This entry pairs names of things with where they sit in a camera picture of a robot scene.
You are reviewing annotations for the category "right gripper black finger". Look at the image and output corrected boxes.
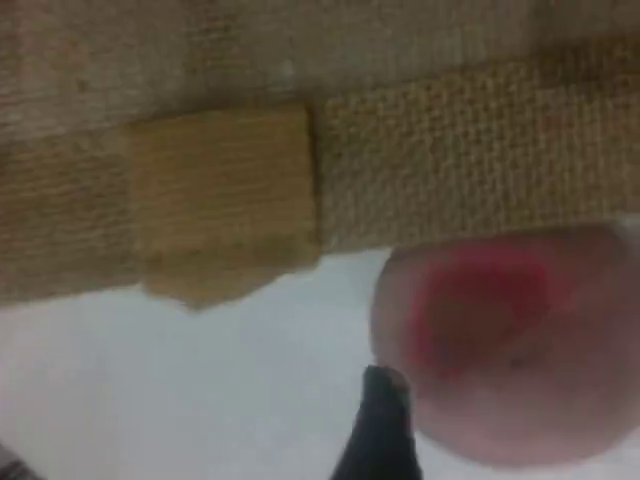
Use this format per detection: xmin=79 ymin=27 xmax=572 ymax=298
xmin=332 ymin=365 xmax=424 ymax=480

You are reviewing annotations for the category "pink peach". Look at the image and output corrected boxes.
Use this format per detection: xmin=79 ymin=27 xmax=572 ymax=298
xmin=369 ymin=223 xmax=640 ymax=470

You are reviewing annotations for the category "brown burlap tote bag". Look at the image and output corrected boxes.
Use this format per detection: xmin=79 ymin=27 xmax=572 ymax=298
xmin=0 ymin=0 xmax=640 ymax=312

